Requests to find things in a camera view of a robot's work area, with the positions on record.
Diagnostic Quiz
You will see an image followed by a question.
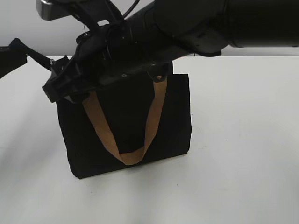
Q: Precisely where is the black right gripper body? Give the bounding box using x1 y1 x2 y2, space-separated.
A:
43 25 131 103

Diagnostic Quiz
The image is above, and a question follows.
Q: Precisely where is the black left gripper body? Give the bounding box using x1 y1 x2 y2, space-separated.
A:
9 38 52 70

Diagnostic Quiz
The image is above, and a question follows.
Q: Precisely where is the black canvas tote bag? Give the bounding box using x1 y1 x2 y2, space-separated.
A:
56 66 192 179

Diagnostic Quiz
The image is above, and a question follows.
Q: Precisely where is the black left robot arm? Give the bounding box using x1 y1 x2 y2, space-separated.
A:
0 38 55 78

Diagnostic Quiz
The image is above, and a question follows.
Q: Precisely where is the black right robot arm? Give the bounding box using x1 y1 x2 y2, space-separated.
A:
38 0 299 102

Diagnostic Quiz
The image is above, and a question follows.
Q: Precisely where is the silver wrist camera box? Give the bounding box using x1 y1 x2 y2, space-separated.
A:
36 0 76 21

